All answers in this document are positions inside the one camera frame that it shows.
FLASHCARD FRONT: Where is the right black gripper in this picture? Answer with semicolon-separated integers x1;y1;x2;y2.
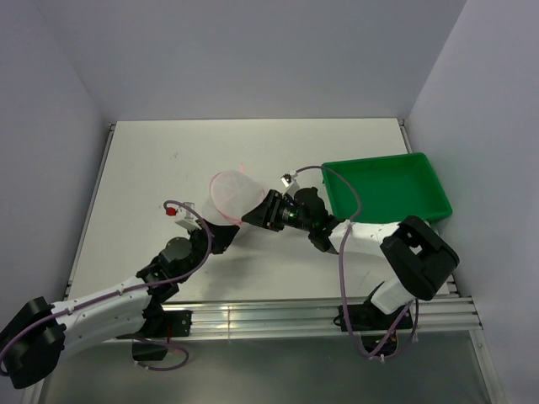
242;189;313;232

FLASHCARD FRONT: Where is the aluminium frame rail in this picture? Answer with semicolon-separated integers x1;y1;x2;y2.
41;296;483;342

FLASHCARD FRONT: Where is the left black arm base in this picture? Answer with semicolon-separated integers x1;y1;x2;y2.
131;310;193;363

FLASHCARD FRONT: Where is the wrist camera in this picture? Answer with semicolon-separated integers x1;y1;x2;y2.
280;170;301;199
163;200;200;231

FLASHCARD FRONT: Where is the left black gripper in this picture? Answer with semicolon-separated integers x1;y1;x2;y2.
177;218;238;282

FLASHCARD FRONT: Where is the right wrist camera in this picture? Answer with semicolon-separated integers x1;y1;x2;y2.
280;170;301;199

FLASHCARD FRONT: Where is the green plastic tray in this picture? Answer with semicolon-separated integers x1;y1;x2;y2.
323;152;452;224

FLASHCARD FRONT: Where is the mesh laundry bag pink trim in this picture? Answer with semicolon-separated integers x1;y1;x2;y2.
201;170;266;226

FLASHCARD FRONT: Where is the purple cable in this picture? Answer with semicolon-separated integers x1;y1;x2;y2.
294;164;420;361
0;199;214;378

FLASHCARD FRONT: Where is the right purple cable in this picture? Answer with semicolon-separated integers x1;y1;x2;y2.
294;164;420;361

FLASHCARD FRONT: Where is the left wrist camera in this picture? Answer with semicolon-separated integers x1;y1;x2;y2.
163;200;200;231

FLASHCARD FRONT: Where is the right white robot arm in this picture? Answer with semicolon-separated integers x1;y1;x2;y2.
242;187;460;328

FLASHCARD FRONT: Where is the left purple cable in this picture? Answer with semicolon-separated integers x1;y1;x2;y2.
0;199;214;378

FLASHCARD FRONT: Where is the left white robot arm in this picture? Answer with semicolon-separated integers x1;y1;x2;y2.
1;221;240;389

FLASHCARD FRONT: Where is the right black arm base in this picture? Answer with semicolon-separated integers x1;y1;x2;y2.
348;300;419;361

